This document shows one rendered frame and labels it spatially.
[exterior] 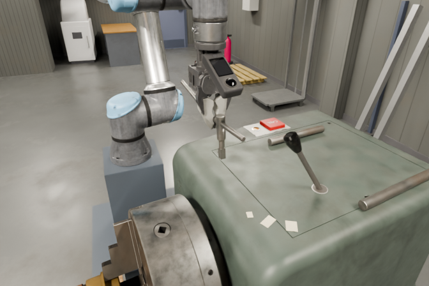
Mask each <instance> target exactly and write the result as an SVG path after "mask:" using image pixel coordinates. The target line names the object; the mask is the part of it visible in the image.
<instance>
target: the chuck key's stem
mask: <svg viewBox="0 0 429 286"><path fill-rule="evenodd" d="M221 123H225V115H224V114H217V115H216V136H217V140H218V142H219V148H218V157H219V158H220V159H221V160H222V159H225V158H226V154H225V143H224V140H225V139H226V131H225V129H223V128H222V127H221V126H220V125H221Z"/></svg>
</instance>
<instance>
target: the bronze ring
mask: <svg viewBox="0 0 429 286"><path fill-rule="evenodd" d="M77 286H121V284H120V281H119V277H118V276H117V277H115V278H113V279H111V280H107V281H105V280H104V276H103V272H101V273H100V275H98V276H95V277H93V278H90V279H88V280H86V284H84V285H83V284H80V285H77Z"/></svg>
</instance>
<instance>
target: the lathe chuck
mask: <svg viewBox="0 0 429 286"><path fill-rule="evenodd" d="M130 213H131V216H132V218H131V216H130ZM128 218H131V219H132V222H133V227H134V230H135V235H136V238H137V244H138V247H139V252H140V258H141V261H142V267H141V268H139V274H140V275H141V274H144V273H145V274H146V278H147V284H148V286H204V281H203V278H202V274H201V271H200V267H199V263H198V260H197V257H196V254H195V251H194V249H193V245H192V242H191V240H190V237H189V235H188V232H187V230H186V227H185V225H184V223H183V221H182V219H181V217H180V215H179V213H178V211H177V209H176V208H175V206H174V205H173V203H172V202H171V201H170V200H169V199H167V198H164V199H160V200H156V201H154V202H150V203H147V204H144V205H141V206H138V207H134V208H131V209H129V211H128ZM160 223H166V224H167V225H169V226H170V233H169V235H168V236H165V237H158V236H156V235H155V234H154V228H155V227H156V226H157V225H158V224H160Z"/></svg>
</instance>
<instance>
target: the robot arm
mask: <svg viewBox="0 0 429 286"><path fill-rule="evenodd" d="M97 1H99V2H101V3H106V4H109V5H110V7H111V9H112V10H113V11H114V12H124V13H131V14H133V16H134V20H135V26H136V30H137V36H138V41H139V47H140V53H141V57H142V64H143V67H144V74H145V78H146V87H145V88H144V95H142V96H141V95H140V94H139V93H137V92H126V93H121V94H117V95H115V96H113V97H112V98H111V99H110V100H109V101H108V102H107V117H108V119H109V126H110V132H111V136H112V143H111V147H110V160H111V162H112V163H113V164H115V165H118V166H122V167H131V166H135V165H139V164H141V163H144V162H146V161H147V160H148V159H150V157H151V155H152V149H151V145H150V143H149V141H148V139H147V137H146V135H145V130H144V129H145V128H148V127H152V126H156V125H160V124H165V123H171V122H173V121H177V120H179V119H180V118H181V117H182V115H183V111H184V100H183V96H182V93H181V91H180V90H178V89H176V86H175V84H173V83H172V82H171V81H170V77H169V70H168V66H167V58H166V54H165V47H164V43H163V36H162V29H161V25H160V18H159V11H165V10H192V12H193V27H192V31H193V39H194V46H195V48H196V49H197V62H196V61H195V63H194V64H193V65H188V80H189V86H190V87H191V88H192V89H193V90H194V91H196V93H195V99H196V102H197V107H198V110H199V112H200V113H201V114H202V117H203V119H204V121H205V123H206V124H207V126H208V127H209V128H210V129H211V130H212V129H213V128H216V123H215V122H214V121H213V113H212V109H213V110H214V113H215V117H216V115H217V114H224V115H225V112H226V110H227V109H228V107H229V103H230V101H231V98H232V97H234V96H239V95H241V93H242V92H243V86H242V84H241V83H240V81H239V79H238V78H237V76H236V74H235V73H234V71H233V69H232V68H231V67H230V64H229V63H228V62H227V60H226V58H225V56H224V55H223V54H222V52H219V50H222V49H225V48H226V39H227V24H228V21H227V13H228V0H97ZM190 79H191V81H190ZM212 94H215V98H214V100H212V99H210V98H208V97H211V95H212Z"/></svg>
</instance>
